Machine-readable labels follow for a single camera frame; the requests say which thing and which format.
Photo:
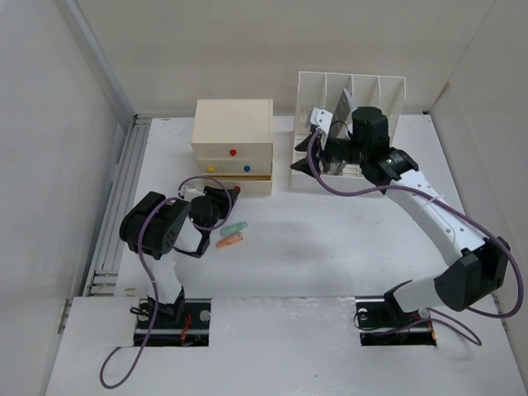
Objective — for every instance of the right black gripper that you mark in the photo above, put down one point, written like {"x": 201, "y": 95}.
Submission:
{"x": 304, "y": 166}

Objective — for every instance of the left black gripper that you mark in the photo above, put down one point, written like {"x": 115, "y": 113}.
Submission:
{"x": 219, "y": 197}

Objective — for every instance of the green highlighter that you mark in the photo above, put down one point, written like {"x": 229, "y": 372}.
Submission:
{"x": 233, "y": 229}

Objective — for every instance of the grey setup guide booklet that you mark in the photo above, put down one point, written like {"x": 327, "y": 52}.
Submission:
{"x": 341, "y": 128}

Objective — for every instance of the orange highlighter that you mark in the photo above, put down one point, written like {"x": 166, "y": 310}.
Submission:
{"x": 230, "y": 240}

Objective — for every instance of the cream drawer cabinet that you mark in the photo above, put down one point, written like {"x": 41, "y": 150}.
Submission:
{"x": 233, "y": 142}

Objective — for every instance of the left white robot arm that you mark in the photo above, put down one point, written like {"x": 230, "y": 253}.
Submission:
{"x": 161, "y": 229}

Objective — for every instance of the white file organizer rack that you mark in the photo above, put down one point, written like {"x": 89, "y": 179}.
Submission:
{"x": 323, "y": 98}

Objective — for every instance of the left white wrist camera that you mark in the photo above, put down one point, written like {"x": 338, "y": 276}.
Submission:
{"x": 189, "y": 193}

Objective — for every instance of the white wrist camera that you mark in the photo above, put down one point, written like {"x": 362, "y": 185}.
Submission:
{"x": 189, "y": 193}
{"x": 321, "y": 118}

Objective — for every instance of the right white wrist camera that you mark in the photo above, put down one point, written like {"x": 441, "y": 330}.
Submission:
{"x": 321, "y": 118}

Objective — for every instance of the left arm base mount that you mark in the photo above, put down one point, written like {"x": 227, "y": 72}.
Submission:
{"x": 183, "y": 324}

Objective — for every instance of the aluminium frame rail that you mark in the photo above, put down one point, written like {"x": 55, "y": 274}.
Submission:
{"x": 124, "y": 139}

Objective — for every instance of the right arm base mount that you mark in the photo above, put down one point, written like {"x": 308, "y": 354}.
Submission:
{"x": 382, "y": 323}

